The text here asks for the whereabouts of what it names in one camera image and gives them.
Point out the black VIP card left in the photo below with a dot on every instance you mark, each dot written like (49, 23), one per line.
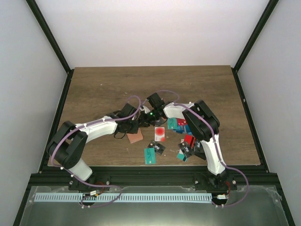
(186, 149)

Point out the black VIP card right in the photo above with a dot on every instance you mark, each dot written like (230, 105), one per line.
(198, 148)

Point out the grey metal tray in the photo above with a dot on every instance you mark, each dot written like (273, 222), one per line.
(150, 209)

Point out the teal vip card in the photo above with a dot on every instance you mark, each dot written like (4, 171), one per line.
(149, 156)
(172, 123)

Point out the black card right bottom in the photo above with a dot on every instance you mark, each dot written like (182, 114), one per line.
(200, 155)

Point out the black aluminium frame rail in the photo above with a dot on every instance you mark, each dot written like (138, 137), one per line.
(164, 176)

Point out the white red circle card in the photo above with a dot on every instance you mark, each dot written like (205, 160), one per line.
(159, 134)

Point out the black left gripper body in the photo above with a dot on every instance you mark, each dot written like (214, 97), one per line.
(130, 130)

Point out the plain red card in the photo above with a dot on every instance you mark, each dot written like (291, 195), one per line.
(189, 139)

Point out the teal VIP card bottom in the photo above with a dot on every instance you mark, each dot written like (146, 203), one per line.
(149, 156)

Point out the black vip card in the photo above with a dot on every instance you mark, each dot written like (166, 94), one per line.
(198, 148)
(186, 149)
(158, 148)

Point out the black VIP card lower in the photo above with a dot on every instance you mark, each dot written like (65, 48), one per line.
(158, 148)

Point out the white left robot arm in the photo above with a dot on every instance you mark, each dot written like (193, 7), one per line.
(68, 143)

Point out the white slotted cable duct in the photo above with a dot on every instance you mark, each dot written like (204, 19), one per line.
(127, 197)

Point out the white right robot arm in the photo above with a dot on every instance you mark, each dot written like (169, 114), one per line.
(203, 124)

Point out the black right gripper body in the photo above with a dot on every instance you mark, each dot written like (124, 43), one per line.
(153, 117)

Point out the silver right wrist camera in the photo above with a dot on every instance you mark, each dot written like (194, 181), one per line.
(145, 110)

